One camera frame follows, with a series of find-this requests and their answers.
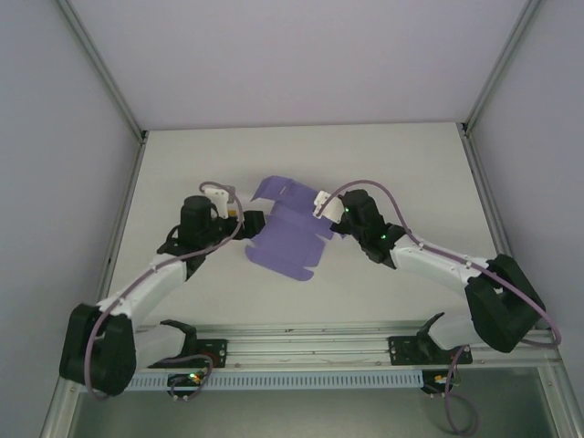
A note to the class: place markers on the purple paper box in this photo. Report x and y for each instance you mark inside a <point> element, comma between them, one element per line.
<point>287,242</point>

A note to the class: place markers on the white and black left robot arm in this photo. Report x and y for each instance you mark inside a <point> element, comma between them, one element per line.
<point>150,283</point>

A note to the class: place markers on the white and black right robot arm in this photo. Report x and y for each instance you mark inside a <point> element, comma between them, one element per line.
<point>433,260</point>

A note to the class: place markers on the small black electronics board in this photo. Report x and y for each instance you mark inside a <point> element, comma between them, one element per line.
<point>433,382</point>
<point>187,379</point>

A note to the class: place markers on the grey metal panel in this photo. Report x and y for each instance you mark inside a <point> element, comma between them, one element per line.
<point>296,415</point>

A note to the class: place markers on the aluminium table edge rail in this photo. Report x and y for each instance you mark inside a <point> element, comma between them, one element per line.
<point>489,196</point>
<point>124,201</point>

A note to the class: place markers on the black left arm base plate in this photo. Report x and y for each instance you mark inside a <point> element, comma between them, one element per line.
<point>219,349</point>

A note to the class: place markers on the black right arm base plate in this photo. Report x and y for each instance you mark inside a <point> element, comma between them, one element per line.
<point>401,351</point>

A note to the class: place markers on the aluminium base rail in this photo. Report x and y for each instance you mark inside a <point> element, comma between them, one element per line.
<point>310,347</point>

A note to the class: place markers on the aluminium frame post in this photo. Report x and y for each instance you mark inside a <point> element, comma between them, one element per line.
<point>104,68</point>
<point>500,68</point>

